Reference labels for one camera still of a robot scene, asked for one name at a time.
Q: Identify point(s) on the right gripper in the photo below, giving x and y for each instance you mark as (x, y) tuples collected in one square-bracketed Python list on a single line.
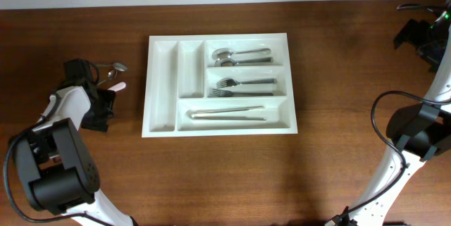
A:
[(409, 32)]

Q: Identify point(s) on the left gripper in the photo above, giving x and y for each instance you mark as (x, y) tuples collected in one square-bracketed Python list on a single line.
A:
[(104, 129)]

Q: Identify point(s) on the small metal teaspoon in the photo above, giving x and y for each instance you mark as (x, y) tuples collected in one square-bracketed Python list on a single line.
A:
[(118, 66), (111, 75)]

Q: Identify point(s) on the metal tongs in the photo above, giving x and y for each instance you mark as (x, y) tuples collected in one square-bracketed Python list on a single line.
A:
[(224, 114)]

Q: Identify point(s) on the metal fork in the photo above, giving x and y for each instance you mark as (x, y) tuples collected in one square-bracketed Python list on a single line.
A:
[(230, 82), (227, 93)]

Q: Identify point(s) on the large metal spoon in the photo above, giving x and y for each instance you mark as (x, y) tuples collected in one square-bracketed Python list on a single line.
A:
[(223, 53), (231, 62)]

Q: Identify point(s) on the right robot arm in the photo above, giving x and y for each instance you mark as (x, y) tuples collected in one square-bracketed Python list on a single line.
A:
[(417, 133)]

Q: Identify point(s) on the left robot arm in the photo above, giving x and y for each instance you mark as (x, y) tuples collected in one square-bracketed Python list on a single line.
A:
[(55, 167)]

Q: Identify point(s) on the white plastic cutlery tray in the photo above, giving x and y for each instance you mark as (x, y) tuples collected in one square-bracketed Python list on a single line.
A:
[(181, 73)]

